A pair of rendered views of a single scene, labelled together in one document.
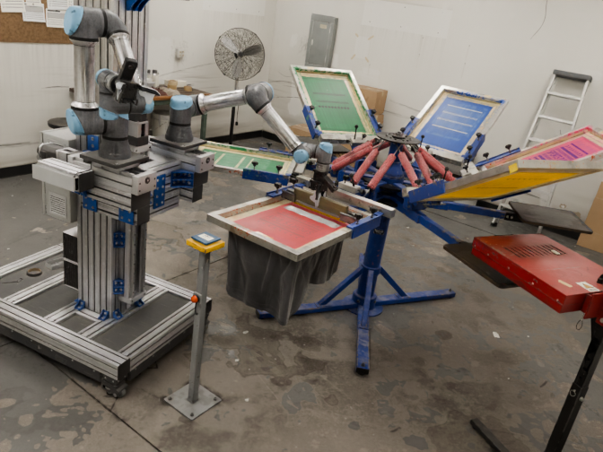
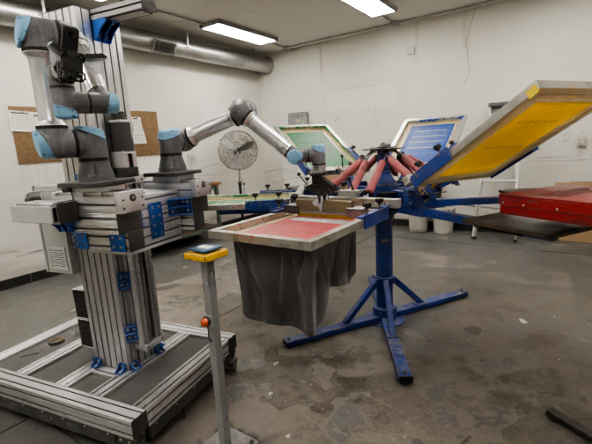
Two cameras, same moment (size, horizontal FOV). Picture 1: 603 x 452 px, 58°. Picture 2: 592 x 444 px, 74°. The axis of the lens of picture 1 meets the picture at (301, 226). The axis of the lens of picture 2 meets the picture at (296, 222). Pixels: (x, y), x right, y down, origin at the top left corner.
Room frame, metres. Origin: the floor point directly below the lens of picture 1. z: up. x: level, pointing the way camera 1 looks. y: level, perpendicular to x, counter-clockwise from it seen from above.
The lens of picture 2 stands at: (0.75, 0.00, 1.37)
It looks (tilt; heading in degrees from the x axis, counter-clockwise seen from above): 11 degrees down; 2
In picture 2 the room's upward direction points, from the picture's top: 3 degrees counter-clockwise
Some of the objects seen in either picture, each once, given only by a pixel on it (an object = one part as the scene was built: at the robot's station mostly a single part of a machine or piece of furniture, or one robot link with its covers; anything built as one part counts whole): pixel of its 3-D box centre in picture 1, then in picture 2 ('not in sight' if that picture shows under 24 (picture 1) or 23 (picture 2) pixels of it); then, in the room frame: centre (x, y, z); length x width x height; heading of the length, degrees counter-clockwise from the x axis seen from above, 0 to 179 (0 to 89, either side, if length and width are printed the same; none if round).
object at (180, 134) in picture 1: (179, 130); (172, 162); (2.92, 0.74, 1.31); 0.15 x 0.15 x 0.10
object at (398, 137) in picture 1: (380, 224); (383, 234); (3.61, -0.55, 0.67); 0.39 x 0.39 x 1.35
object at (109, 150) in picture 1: (115, 144); (95, 169); (2.46, 0.93, 1.31); 0.15 x 0.15 x 0.10
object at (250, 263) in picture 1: (257, 273); (272, 284); (2.48, 0.19, 0.74); 0.45 x 0.03 x 0.43; 57
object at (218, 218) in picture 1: (297, 219); (304, 222); (2.73, 0.03, 0.97); 0.79 x 0.58 x 0.04; 147
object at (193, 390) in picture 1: (198, 325); (216, 354); (2.32, 0.44, 0.48); 0.22 x 0.22 x 0.96; 57
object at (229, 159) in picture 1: (260, 152); (260, 188); (3.66, 0.36, 1.05); 1.08 x 0.61 x 0.23; 87
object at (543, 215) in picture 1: (483, 210); (478, 199); (3.58, -1.22, 0.91); 1.34 x 0.40 x 0.08; 87
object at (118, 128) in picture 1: (113, 120); (89, 142); (2.45, 0.93, 1.42); 0.13 x 0.12 x 0.14; 132
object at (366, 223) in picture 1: (363, 224); (373, 217); (2.78, -0.34, 0.97); 0.30 x 0.05 x 0.07; 147
